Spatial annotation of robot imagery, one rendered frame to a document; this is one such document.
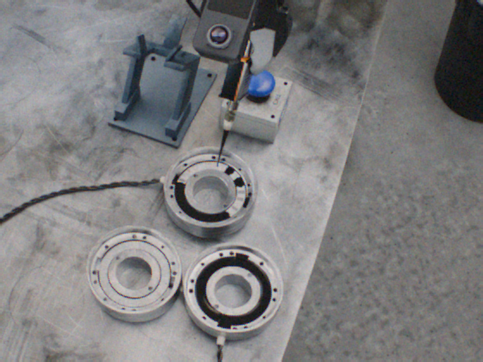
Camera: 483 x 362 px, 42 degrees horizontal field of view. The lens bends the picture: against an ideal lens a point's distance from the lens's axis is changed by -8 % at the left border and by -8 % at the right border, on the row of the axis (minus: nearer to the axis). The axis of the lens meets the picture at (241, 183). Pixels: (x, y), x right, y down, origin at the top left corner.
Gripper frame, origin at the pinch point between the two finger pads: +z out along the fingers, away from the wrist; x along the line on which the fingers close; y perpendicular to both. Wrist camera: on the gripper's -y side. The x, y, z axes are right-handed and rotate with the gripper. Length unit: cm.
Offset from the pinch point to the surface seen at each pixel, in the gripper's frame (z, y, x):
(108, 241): 10.2, -20.7, 7.2
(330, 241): 93, 33, -16
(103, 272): 10.4, -24.3, 6.1
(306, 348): 93, 4, -20
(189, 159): 10.2, -7.3, 3.1
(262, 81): 5.7, 3.6, -1.7
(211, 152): 9.8, -5.6, 1.0
